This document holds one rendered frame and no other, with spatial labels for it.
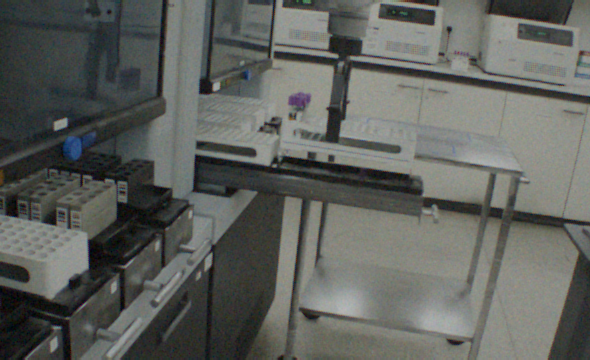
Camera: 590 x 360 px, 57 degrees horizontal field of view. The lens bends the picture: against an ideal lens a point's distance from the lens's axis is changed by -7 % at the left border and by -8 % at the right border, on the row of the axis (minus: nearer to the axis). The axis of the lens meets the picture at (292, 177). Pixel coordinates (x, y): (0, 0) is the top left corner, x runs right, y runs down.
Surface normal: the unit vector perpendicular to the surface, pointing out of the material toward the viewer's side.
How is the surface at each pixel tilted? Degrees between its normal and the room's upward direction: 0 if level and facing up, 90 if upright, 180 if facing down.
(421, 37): 90
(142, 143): 90
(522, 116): 90
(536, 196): 90
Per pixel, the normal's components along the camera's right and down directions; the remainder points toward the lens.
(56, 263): 0.98, 0.15
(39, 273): -0.19, 0.27
